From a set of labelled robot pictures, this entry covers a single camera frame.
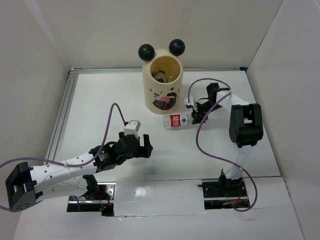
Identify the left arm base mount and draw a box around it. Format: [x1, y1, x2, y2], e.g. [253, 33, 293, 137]
[66, 175, 116, 217]

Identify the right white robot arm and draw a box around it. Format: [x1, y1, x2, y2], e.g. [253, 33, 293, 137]
[185, 83, 264, 196]

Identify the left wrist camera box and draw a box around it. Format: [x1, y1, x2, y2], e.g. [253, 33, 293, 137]
[123, 120, 141, 139]

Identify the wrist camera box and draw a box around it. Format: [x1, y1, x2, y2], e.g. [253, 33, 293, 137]
[184, 96, 195, 109]
[123, 120, 141, 139]

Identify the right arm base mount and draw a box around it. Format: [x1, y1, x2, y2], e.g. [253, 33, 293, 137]
[197, 170, 250, 210]

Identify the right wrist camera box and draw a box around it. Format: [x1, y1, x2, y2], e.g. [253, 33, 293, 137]
[184, 96, 195, 109]

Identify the cream bin with black ears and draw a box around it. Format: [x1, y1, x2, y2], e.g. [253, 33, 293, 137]
[138, 38, 186, 115]

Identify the red label clear bottle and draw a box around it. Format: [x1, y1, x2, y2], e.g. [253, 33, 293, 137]
[162, 114, 192, 131]

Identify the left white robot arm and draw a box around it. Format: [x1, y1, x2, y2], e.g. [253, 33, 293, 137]
[5, 132, 153, 213]

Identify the black label black cap bottle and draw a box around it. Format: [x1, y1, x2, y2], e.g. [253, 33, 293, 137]
[151, 70, 168, 83]

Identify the aluminium frame rail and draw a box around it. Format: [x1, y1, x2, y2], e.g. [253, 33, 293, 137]
[46, 69, 79, 160]

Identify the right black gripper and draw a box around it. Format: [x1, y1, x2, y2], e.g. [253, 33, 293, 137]
[192, 100, 223, 124]

